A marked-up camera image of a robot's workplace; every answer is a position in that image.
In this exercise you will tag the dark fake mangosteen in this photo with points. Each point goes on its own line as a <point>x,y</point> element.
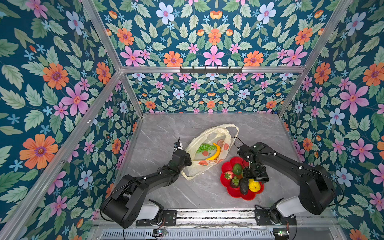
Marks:
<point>235,183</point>

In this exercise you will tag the red flower-shaped plastic plate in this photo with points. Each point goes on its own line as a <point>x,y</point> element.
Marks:
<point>235,193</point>

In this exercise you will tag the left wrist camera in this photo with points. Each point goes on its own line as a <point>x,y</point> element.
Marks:
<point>178,146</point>

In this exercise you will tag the white vent grille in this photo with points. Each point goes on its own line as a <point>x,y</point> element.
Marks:
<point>188,234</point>

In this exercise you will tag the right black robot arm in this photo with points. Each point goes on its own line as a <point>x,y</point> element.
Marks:
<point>317,190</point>

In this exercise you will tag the green fake avocado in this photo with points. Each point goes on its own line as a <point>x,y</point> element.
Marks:
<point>237,169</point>

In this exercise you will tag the yellow fake banana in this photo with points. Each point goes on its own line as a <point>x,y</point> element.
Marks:
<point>217,153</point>

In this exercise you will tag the dark purple fake avocado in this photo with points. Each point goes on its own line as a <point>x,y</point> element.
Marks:
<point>244,186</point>

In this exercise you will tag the red fake strawberry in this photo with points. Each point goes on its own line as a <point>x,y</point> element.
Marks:
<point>229,175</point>

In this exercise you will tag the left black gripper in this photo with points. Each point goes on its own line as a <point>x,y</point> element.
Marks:
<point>187,157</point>

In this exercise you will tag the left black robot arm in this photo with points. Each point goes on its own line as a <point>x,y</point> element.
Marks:
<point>126,203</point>

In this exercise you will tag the aluminium front rail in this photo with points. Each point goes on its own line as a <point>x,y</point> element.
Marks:
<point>244,217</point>

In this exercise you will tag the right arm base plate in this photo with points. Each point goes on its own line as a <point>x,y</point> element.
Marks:
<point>265,217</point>

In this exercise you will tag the black hook rail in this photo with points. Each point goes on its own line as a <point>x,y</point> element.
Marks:
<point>210,70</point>

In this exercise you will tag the green fake grapes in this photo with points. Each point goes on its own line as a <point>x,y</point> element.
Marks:
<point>206,147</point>

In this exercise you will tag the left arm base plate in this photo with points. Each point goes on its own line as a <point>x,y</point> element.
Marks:
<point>166,218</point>

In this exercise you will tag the yellow fake lemon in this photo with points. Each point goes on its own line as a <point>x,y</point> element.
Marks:
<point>254,186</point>

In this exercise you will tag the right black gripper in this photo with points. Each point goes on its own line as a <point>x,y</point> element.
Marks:
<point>261,177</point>

